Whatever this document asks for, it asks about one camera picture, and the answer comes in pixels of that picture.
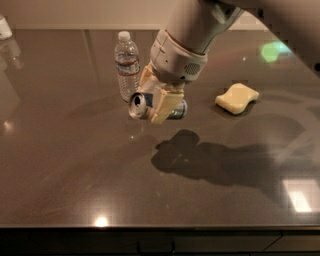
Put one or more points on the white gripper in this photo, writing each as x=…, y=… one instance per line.
x=173, y=63

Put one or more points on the blue silver redbull can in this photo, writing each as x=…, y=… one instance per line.
x=140, y=106

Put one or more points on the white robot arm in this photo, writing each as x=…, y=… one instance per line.
x=196, y=24

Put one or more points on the clear plastic water bottle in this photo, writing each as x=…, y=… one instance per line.
x=127, y=63

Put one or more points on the yellow sponge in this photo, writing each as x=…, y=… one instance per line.
x=236, y=98

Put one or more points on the white object at table corner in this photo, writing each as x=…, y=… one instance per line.
x=5, y=30

